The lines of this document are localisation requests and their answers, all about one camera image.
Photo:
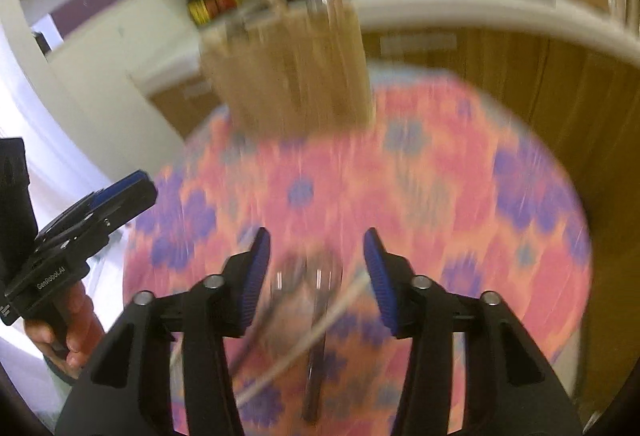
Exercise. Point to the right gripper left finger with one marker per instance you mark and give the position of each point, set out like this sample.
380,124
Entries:
125,388

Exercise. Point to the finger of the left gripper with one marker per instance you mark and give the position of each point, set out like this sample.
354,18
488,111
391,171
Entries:
114,194
63,226

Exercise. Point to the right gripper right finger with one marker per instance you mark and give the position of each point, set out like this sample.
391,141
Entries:
510,386

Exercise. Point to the clear spoon steel handle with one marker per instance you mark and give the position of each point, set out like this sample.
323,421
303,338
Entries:
286,279

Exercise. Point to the clear plastic spoon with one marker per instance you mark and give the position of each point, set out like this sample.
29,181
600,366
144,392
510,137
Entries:
323,278

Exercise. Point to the person's left hand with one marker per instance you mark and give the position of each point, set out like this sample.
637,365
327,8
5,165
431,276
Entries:
84,332

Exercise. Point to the beige plastic utensil basket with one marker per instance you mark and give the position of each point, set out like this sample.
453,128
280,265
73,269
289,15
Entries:
303,72

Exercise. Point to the floral tablecloth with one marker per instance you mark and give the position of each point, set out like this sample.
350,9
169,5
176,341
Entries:
444,176

